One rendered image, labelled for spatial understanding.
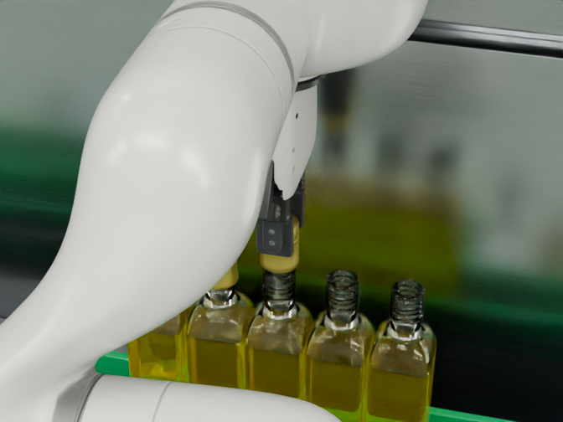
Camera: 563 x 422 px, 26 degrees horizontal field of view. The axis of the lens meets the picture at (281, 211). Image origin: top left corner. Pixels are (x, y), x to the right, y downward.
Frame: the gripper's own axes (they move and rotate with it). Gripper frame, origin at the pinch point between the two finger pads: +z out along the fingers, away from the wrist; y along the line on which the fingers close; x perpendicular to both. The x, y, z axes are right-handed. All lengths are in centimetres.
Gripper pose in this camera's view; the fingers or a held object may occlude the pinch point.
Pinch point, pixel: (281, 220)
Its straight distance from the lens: 105.8
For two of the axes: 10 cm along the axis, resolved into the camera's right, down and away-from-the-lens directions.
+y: -2.4, 5.7, -7.8
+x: 9.7, 1.4, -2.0
